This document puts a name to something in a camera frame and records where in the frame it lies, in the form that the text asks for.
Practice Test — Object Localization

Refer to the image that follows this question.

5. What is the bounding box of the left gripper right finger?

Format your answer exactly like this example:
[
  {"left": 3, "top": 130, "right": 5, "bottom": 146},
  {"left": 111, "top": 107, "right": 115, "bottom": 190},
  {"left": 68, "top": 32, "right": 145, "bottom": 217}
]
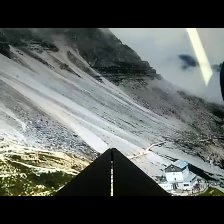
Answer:
[{"left": 111, "top": 147, "right": 172, "bottom": 197}]

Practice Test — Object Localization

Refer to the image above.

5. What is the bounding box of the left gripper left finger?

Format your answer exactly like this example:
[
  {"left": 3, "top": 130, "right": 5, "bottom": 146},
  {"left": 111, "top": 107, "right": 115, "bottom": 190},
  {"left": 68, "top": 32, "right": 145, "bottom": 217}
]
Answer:
[{"left": 54, "top": 147, "right": 113, "bottom": 197}]

